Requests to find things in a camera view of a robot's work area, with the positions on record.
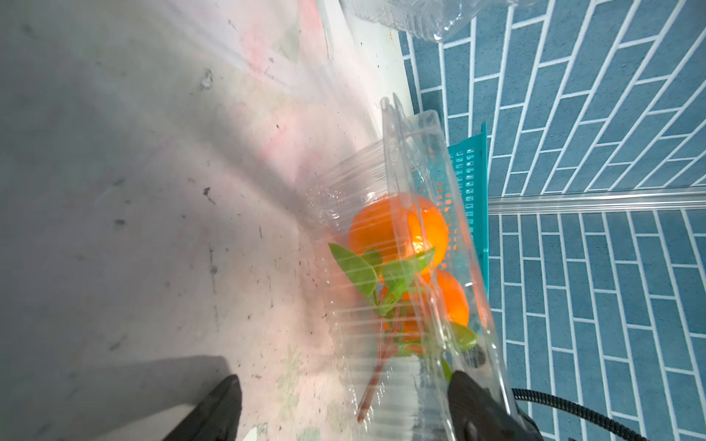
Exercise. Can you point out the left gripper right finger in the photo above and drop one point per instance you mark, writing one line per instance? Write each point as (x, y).
(476, 416)

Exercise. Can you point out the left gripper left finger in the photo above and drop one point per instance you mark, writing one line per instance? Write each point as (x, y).
(216, 418)

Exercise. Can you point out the orange front container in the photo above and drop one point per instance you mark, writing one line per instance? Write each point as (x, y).
(397, 232)
(455, 304)

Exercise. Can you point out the clear clamshell container front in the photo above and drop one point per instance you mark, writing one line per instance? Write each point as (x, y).
(391, 393)

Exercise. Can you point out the clear clamshell container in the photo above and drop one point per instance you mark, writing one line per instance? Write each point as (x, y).
(430, 20)
(391, 393)

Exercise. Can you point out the teal plastic basket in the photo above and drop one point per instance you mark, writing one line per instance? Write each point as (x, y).
(469, 161)

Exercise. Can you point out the clear clamshell container back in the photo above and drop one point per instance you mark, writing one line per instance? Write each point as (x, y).
(430, 20)

